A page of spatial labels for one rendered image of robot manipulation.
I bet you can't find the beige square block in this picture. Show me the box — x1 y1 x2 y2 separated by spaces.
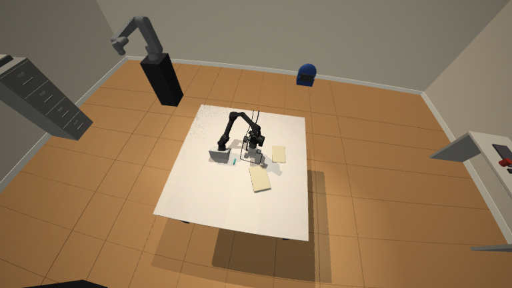
249 165 271 192

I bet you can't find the tan flat square plate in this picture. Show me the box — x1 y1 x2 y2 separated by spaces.
272 145 286 163

